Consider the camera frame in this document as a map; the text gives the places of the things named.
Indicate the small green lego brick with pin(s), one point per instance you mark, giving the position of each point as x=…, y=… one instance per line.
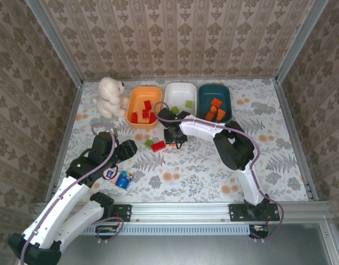
x=174, y=109
x=149, y=143
x=189, y=103

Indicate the long red lego brick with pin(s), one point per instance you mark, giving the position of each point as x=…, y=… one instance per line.
x=152, y=117

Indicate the orange curved lego piece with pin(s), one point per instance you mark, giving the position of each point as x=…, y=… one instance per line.
x=212, y=109

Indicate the orange wedge lego piece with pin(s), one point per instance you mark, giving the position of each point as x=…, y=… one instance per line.
x=221, y=114

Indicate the orange square lego brick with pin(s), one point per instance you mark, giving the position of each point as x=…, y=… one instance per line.
x=216, y=102

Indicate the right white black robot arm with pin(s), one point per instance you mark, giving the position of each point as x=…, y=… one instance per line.
x=235, y=149

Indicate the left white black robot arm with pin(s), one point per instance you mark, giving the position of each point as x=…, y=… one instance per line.
x=56, y=212

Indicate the blue tissue pack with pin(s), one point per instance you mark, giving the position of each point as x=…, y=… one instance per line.
x=124, y=180

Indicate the pink tissue pack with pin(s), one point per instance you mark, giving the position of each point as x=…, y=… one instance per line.
x=113, y=176

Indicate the white plastic container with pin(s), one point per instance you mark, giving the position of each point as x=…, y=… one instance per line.
x=180, y=94

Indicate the floral table cloth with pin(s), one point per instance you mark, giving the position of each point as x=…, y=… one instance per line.
x=186, y=187

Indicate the orange plastic container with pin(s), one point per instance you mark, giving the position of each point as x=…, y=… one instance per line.
x=139, y=96

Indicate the white plush dog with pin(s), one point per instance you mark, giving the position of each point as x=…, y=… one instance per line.
x=108, y=94

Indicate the teal plastic container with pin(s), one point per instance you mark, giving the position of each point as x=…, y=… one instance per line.
x=208, y=94

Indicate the grey metal sheet panel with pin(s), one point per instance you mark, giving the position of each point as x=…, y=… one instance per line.
x=186, y=248

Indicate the aluminium table side rail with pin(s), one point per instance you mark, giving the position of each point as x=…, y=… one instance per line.
x=294, y=132
x=65, y=138

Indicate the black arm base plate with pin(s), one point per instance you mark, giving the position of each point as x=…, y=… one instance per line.
x=237, y=212
x=124, y=212

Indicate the aluminium mounting rail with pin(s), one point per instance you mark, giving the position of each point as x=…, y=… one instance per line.
x=180, y=211

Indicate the aluminium frame post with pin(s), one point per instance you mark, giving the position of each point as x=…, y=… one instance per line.
x=302, y=41
x=55, y=44

